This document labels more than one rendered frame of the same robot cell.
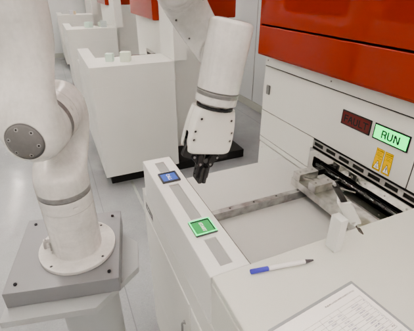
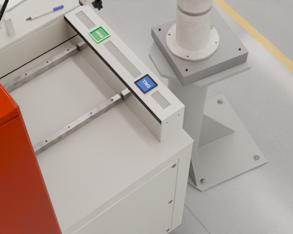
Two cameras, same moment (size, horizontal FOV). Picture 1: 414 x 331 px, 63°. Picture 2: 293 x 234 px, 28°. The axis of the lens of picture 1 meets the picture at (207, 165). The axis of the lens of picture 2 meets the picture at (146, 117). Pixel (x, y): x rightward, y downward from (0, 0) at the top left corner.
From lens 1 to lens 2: 219 cm
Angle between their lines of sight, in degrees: 92
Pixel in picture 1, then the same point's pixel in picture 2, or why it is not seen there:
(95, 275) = (166, 25)
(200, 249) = (96, 18)
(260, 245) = (61, 89)
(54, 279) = not seen: hidden behind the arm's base
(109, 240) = (172, 45)
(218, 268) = (82, 8)
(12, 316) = not seen: hidden behind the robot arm
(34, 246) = (223, 34)
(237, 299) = not seen: outside the picture
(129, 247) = (164, 67)
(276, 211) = (46, 133)
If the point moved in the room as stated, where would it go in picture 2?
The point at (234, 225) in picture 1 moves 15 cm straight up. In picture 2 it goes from (84, 107) to (81, 81)
